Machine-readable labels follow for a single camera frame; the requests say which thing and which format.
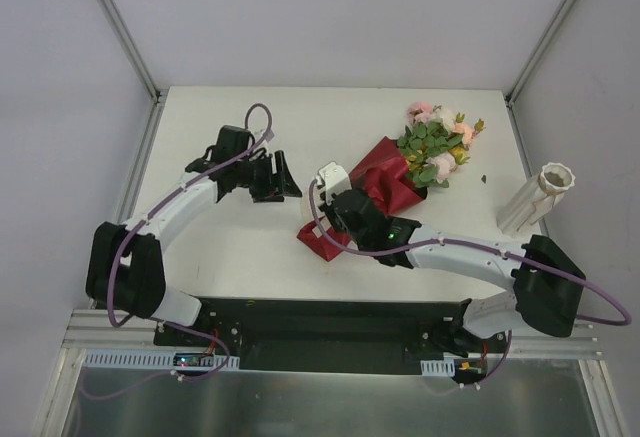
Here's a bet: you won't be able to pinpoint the right white cable duct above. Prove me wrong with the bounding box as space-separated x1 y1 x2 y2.
420 358 456 378

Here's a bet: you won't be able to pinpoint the white ribbed vase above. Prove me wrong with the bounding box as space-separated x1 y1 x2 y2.
496 162 575 236

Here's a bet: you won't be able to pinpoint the purple cable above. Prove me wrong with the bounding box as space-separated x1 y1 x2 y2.
79 102 277 400
306 178 632 398

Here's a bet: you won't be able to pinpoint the aluminium frame post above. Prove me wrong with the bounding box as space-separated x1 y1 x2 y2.
74 0 168 103
504 0 606 106

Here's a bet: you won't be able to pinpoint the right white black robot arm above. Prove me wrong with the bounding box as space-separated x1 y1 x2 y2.
319 189 586 357

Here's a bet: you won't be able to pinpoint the right aluminium frame post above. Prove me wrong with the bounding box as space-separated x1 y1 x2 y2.
504 0 606 106

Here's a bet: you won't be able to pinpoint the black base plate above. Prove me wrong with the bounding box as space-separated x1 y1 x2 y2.
153 298 507 383

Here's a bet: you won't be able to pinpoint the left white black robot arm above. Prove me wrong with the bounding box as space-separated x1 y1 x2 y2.
85 125 302 346

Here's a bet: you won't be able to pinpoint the white cable duct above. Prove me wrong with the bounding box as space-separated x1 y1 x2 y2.
84 349 240 372
420 358 456 378

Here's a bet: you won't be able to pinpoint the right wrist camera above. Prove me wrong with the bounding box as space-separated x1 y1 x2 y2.
315 161 351 205

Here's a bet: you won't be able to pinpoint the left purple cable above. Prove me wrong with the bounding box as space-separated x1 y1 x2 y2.
79 102 277 400

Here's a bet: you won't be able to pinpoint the artificial flower bouquet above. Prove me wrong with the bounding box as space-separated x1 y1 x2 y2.
396 102 486 189

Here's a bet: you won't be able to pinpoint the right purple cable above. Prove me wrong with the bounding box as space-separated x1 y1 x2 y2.
306 178 632 398

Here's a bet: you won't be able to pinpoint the left white cable duct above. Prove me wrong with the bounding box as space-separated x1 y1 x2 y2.
84 349 240 372

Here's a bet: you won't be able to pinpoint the left aluminium frame post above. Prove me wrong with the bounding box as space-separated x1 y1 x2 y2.
74 0 168 103

